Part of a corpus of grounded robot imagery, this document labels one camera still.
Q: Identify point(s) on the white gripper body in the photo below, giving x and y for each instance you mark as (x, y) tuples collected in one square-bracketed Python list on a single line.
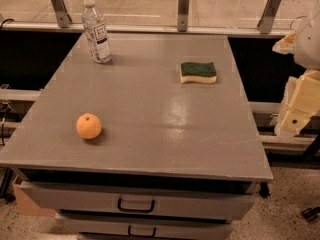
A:
[(309, 45)]

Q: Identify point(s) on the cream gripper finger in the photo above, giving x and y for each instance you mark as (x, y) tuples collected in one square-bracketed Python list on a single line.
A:
[(301, 101), (286, 44)]

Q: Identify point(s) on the green and yellow sponge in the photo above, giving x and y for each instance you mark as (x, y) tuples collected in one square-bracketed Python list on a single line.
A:
[(196, 72)]

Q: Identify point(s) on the clear plastic water bottle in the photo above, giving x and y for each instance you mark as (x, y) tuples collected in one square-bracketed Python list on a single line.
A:
[(95, 30)]

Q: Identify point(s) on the grey drawer cabinet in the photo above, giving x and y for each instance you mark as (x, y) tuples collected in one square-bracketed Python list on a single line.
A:
[(157, 133)]

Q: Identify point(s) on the orange fruit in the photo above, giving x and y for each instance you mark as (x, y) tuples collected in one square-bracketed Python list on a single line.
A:
[(88, 126)]

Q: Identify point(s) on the lower grey drawer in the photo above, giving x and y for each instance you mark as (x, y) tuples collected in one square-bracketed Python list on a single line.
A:
[(166, 229)]

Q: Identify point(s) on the grey drawer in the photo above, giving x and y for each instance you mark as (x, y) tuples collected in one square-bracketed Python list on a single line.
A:
[(166, 229), (181, 204)]

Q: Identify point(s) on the upper grey drawer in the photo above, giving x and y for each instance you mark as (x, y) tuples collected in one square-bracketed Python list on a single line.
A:
[(181, 204)]

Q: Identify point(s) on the right metal bracket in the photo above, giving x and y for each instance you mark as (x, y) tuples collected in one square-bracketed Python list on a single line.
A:
[(266, 21)]

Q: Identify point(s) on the metal bracket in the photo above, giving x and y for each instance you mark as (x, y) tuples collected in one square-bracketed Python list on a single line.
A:
[(266, 21), (182, 15), (63, 18)]

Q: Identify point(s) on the middle metal bracket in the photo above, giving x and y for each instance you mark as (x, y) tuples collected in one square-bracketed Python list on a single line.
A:
[(182, 15)]

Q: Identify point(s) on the black upper drawer handle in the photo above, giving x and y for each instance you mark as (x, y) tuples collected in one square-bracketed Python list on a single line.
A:
[(135, 206)]

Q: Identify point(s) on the black drawer handle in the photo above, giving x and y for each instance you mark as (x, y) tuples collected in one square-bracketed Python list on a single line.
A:
[(135, 206), (142, 231)]

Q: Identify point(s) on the black lower drawer handle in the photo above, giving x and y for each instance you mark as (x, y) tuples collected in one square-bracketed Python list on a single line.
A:
[(142, 231)]

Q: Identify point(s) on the left metal bracket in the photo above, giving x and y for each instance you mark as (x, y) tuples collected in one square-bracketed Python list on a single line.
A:
[(63, 18)]

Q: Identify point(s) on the metal window rail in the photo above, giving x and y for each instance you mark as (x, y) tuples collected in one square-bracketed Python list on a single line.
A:
[(78, 27)]

